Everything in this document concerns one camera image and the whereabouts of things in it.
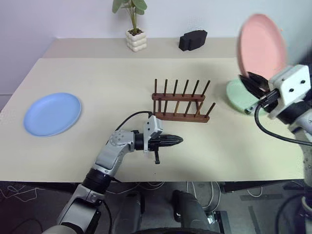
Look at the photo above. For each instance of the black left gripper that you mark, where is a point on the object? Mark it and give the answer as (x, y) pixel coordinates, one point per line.
(157, 143)

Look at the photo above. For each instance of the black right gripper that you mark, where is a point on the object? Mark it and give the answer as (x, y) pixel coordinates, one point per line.
(264, 89)

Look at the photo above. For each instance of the pink plate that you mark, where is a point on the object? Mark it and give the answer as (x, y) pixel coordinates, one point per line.
(262, 46)

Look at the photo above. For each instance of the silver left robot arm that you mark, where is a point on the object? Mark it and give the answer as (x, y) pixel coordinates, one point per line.
(109, 153)

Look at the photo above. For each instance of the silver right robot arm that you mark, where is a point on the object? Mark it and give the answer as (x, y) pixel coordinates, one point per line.
(301, 122)

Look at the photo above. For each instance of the wooden dish rack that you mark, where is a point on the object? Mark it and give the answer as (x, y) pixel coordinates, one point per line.
(180, 97)

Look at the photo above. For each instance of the green plate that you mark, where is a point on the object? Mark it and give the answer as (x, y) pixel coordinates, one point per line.
(237, 95)

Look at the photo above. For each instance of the dark rounded shape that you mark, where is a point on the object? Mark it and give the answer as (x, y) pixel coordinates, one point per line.
(189, 209)

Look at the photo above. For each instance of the black foam block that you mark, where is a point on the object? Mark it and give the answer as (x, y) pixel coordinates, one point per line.
(192, 40)

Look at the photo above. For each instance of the white bubble plant pot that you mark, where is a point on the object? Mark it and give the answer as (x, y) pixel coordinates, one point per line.
(136, 41)

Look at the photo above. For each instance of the blue plate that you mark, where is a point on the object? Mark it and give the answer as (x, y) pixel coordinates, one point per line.
(52, 114)

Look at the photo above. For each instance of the green leafy plant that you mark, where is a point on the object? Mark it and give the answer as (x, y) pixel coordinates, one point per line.
(134, 17)

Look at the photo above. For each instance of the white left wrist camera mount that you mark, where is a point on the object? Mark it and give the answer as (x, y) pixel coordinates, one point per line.
(152, 126)

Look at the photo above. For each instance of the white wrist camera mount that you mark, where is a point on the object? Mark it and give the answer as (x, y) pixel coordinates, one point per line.
(291, 83)
(152, 126)

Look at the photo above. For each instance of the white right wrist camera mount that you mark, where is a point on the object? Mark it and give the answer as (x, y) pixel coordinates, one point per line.
(291, 83)

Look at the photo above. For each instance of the black table frame bar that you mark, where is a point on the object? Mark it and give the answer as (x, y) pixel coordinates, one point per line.
(263, 186)

